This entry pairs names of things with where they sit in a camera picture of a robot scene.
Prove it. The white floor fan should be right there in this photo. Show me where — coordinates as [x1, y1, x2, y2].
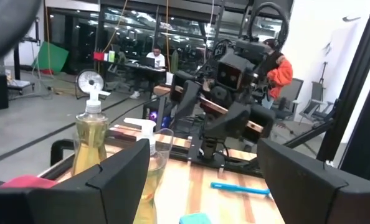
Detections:
[75, 68, 105, 100]

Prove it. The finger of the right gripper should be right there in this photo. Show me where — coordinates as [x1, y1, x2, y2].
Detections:
[169, 70, 202, 123]
[243, 104, 277, 144]

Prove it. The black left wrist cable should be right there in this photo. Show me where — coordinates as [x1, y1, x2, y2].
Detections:
[0, 0, 43, 68]

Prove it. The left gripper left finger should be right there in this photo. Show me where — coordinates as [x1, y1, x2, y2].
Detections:
[0, 138, 151, 224]

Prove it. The clear plastic tub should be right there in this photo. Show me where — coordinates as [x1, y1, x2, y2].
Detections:
[37, 127, 175, 187]

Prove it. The blue dish brush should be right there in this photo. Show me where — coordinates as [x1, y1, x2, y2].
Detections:
[209, 182, 272, 197]

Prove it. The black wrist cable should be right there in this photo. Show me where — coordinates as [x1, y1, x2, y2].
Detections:
[0, 0, 43, 68]
[246, 1, 290, 43]

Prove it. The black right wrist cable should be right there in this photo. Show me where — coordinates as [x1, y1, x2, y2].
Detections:
[246, 1, 290, 43]

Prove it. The black desktop computer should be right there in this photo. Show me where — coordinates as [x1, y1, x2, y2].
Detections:
[143, 99, 173, 130]

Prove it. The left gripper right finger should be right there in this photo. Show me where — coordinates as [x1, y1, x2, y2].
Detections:
[256, 138, 370, 224]

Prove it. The red plastic bin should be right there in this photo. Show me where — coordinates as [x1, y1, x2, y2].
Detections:
[0, 174, 60, 189]

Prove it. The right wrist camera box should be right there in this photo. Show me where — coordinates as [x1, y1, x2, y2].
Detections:
[216, 52, 254, 91]

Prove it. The person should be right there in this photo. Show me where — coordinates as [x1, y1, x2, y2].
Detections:
[130, 45, 167, 100]
[259, 39, 294, 108]

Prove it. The black office desk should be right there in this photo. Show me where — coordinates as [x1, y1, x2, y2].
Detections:
[93, 51, 169, 94]

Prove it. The black laptop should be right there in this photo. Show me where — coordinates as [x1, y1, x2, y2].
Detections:
[140, 56, 156, 68]

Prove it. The grey office chair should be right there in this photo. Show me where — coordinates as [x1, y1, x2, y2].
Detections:
[298, 81, 334, 125]
[275, 77, 305, 121]

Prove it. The blue kitchen sponge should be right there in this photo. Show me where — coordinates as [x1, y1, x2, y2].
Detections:
[178, 212, 212, 224]

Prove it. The green panel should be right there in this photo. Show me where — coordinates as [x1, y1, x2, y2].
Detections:
[32, 40, 70, 75]

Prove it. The clear dish soap pump bottle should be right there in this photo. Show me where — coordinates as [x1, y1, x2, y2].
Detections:
[71, 83, 111, 177]
[123, 117, 168, 224]

